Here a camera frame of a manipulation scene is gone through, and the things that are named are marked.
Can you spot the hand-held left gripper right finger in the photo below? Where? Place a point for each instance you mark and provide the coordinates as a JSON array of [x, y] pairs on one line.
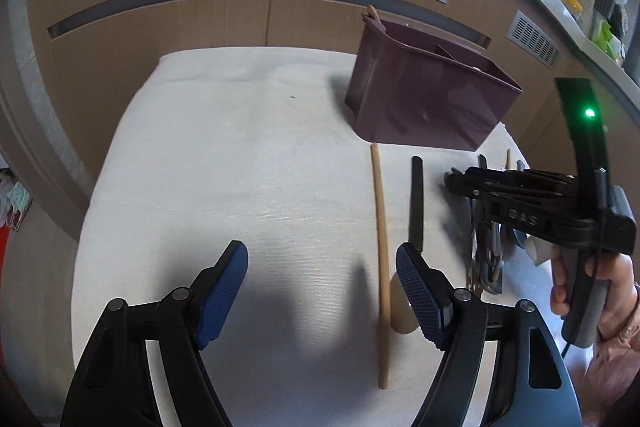
[[419, 294]]

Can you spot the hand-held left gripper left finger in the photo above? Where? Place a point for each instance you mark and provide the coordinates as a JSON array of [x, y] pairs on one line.
[[222, 294]]

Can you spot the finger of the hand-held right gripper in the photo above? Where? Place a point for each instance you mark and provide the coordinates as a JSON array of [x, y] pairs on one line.
[[515, 179], [520, 219]]

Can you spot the long wooden stick utensil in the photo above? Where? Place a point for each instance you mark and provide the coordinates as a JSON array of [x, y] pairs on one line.
[[381, 257]]

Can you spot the maroon plastic utensil holder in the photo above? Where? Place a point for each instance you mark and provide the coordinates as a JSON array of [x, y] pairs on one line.
[[425, 92]]

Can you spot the person's right hand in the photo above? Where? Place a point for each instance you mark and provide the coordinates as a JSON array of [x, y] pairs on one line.
[[622, 282]]

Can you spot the thin wooden chopstick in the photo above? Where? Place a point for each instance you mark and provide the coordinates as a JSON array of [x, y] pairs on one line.
[[508, 157]]

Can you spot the thin black utensil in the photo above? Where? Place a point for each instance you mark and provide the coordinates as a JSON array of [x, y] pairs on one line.
[[483, 161]]

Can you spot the white object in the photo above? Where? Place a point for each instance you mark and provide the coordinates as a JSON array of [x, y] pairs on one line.
[[540, 252]]

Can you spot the flat black utensil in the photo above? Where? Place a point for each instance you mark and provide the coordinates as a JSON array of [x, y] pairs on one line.
[[416, 207]]

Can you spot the green packet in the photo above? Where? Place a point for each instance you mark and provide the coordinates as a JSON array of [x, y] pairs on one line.
[[606, 38]]

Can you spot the short grey vent grille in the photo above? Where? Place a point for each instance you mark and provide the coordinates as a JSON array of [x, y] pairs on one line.
[[535, 39]]

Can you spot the jar with yellow lid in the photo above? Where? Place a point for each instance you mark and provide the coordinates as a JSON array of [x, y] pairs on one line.
[[575, 7]]

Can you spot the wooden utensil in holder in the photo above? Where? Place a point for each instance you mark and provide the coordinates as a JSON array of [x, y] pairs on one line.
[[371, 12]]

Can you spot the pile of coloured cloths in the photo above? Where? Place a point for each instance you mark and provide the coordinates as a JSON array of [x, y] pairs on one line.
[[15, 202]]

